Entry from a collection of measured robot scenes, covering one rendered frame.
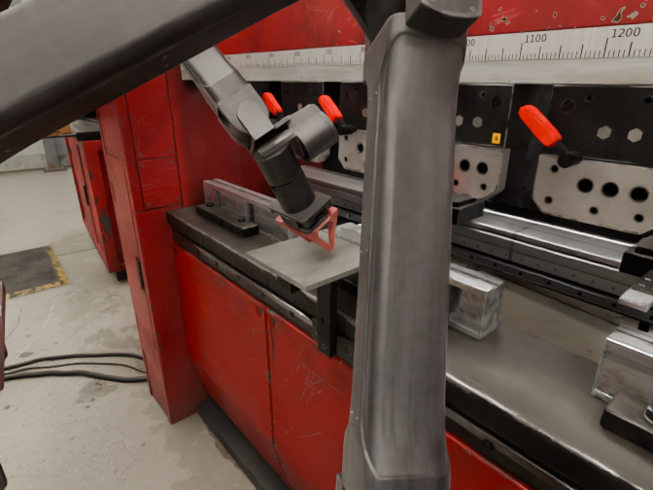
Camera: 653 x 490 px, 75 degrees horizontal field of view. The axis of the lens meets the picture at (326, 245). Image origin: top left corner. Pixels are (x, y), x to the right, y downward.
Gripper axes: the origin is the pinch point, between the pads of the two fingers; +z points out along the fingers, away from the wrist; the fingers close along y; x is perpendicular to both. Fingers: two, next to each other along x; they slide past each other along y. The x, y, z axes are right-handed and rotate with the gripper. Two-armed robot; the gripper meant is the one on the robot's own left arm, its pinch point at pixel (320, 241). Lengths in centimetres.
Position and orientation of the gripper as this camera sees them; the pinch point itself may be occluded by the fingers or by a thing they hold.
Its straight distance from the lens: 75.1
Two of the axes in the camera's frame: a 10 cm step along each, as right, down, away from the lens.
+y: -6.4, -3.0, 7.1
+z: 3.6, 6.9, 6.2
